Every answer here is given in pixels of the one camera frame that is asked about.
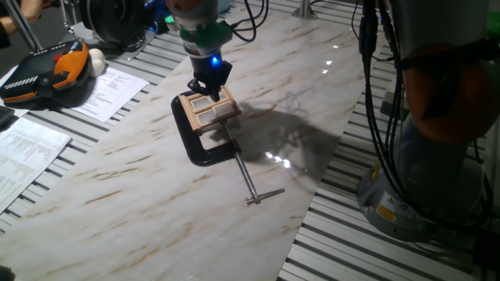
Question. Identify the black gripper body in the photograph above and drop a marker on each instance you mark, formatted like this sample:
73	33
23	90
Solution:
213	70

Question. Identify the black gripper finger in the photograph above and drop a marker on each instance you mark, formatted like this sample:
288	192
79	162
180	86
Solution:
216	94
197	86

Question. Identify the small wooden sliding window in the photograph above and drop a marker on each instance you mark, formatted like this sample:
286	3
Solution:
189	113

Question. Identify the person forearm black sleeve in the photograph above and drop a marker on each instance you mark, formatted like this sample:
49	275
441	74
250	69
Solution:
6	35

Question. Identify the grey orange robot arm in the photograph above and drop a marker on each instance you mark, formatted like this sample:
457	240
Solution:
429	23

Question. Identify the person hand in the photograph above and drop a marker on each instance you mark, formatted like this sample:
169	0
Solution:
35	8

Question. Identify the green gripper mounting flange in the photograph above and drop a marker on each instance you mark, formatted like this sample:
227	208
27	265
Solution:
207	39

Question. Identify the black C-clamp steel screw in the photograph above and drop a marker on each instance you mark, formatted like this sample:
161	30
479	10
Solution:
187	140

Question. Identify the small green plastic piece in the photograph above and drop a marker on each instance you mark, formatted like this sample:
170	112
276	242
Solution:
170	19

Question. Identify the white printed paper sheet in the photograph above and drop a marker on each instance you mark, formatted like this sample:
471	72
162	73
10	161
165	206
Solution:
27	156
109	93

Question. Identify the white round ball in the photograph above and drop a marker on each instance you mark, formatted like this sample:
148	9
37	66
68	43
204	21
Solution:
97	62

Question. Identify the black filament spool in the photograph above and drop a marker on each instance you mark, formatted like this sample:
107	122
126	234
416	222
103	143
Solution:
113	19

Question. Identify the marble pattern mat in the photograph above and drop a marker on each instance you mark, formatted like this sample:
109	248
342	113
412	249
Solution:
156	203

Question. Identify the black orange teach pendant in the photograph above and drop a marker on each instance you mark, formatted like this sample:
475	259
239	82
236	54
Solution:
43	74

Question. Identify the green cloth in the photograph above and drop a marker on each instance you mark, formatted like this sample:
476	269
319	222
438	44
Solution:
494	25

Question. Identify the aluminium frame post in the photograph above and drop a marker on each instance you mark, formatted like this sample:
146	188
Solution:
304	9
23	25

